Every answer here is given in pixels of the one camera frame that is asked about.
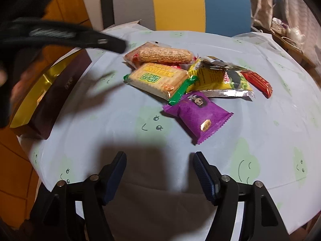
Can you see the clear sesame bar packet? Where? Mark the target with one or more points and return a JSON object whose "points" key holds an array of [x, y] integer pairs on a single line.
{"points": [[163, 55]]}

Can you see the dark brown gift box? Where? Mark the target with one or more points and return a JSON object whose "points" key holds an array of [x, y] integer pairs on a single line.
{"points": [[60, 98]]}

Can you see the wicker basket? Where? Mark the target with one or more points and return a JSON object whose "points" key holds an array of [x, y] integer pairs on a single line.
{"points": [[278, 26]]}

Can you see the purple snack packet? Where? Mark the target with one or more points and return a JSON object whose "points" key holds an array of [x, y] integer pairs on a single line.
{"points": [[195, 115]]}

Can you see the grey yellow blue chair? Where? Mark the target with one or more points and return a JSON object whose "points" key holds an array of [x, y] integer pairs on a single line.
{"points": [[180, 5]]}

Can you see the yellow snack bag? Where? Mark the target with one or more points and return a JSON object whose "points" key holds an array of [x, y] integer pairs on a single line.
{"points": [[208, 80]]}

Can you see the beige patterned curtain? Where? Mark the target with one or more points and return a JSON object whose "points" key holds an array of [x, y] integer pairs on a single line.
{"points": [[263, 2]]}

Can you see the green yellow cracker packet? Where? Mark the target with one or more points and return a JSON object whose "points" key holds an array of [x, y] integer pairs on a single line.
{"points": [[155, 79]]}

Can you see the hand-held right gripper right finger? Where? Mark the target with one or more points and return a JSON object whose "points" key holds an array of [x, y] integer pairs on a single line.
{"points": [[204, 178]]}

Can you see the wooden side table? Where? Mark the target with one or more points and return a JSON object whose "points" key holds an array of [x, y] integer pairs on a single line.
{"points": [[301, 55]]}

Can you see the white teapot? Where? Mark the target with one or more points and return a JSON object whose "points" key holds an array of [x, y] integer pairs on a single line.
{"points": [[296, 34]]}

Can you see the dark red bar packet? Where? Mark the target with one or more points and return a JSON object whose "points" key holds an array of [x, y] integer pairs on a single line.
{"points": [[258, 82]]}

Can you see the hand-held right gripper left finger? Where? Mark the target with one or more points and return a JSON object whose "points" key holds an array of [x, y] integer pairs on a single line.
{"points": [[114, 178]]}

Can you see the light blue printed tablecloth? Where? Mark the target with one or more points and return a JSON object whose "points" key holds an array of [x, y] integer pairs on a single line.
{"points": [[100, 120]]}

